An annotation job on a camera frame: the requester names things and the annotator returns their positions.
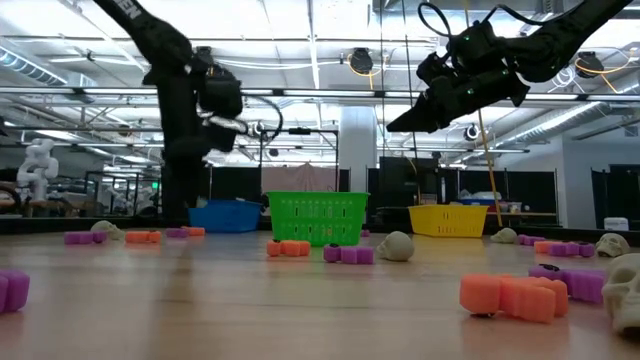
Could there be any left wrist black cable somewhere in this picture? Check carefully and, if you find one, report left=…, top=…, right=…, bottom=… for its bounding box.
left=240, top=93, right=285, bottom=145

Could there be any yellow plastic basket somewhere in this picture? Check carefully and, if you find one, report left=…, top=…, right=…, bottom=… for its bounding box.
left=408, top=203, right=490, bottom=239

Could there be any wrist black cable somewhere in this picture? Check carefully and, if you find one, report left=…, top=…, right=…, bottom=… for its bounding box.
left=240, top=93, right=285, bottom=145
left=416, top=1, right=549, bottom=39

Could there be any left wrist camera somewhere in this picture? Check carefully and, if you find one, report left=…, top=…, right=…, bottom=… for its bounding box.
left=198, top=47, right=246, bottom=154

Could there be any beige fabric curtain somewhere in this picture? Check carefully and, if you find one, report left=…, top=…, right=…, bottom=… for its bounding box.
left=260, top=162, right=339, bottom=194

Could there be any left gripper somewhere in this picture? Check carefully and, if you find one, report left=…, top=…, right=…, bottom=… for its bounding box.
left=156, top=69, right=213, bottom=168

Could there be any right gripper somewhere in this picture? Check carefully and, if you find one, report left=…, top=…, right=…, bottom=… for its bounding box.
left=385, top=66, right=532, bottom=134

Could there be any green plastic basket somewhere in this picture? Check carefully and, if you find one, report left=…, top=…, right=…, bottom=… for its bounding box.
left=266, top=191, right=371, bottom=248

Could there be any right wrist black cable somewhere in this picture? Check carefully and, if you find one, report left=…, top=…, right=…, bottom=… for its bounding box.
left=416, top=1, right=549, bottom=39

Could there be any black hanging cable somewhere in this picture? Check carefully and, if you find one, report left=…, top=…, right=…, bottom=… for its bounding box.
left=401, top=0, right=422, bottom=204

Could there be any long ceiling light bar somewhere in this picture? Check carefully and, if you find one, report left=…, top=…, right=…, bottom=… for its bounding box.
left=0, top=87, right=640, bottom=102

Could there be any white robot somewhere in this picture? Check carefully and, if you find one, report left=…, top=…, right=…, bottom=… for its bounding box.
left=16, top=138, right=60, bottom=204

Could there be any wooden background table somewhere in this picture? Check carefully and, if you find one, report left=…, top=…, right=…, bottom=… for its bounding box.
left=482, top=210, right=558, bottom=218

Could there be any yellow hanging cable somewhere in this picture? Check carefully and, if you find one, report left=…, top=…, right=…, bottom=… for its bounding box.
left=476, top=107, right=504, bottom=228

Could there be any cream plastic skull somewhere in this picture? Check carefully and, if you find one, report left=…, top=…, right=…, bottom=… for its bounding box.
left=594, top=232, right=631, bottom=259
left=489, top=227, right=519, bottom=245
left=90, top=220, right=126, bottom=241
left=375, top=230, right=416, bottom=263
left=601, top=252, right=640, bottom=335

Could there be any blue plastic basket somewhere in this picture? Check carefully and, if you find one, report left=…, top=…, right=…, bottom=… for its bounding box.
left=188, top=199, right=264, bottom=234

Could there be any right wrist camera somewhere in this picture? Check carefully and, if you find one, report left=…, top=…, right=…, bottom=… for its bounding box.
left=416, top=51, right=452, bottom=85

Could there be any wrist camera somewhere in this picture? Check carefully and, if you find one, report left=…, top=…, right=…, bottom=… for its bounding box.
left=416, top=51, right=452, bottom=85
left=198, top=47, right=246, bottom=154

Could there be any white building pillar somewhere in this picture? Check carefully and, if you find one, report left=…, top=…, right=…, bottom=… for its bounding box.
left=339, top=105, right=378, bottom=194

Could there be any silver ventilation duct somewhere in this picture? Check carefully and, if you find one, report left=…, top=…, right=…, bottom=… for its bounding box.
left=0, top=44, right=69, bottom=86
left=492, top=99, right=609, bottom=151

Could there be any black partition panel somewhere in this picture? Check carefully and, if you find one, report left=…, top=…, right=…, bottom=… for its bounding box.
left=160, top=166, right=261, bottom=219
left=439, top=168, right=559, bottom=226
left=591, top=163, right=640, bottom=231

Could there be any white blue storage tub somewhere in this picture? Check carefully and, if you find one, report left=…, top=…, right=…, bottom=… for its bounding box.
left=458, top=190, right=503, bottom=207

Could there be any black metal gantry frame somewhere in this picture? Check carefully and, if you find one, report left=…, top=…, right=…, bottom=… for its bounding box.
left=258, top=127, right=340, bottom=194

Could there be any black cabinet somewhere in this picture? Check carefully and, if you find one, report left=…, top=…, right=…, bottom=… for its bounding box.
left=378, top=156, right=441, bottom=209

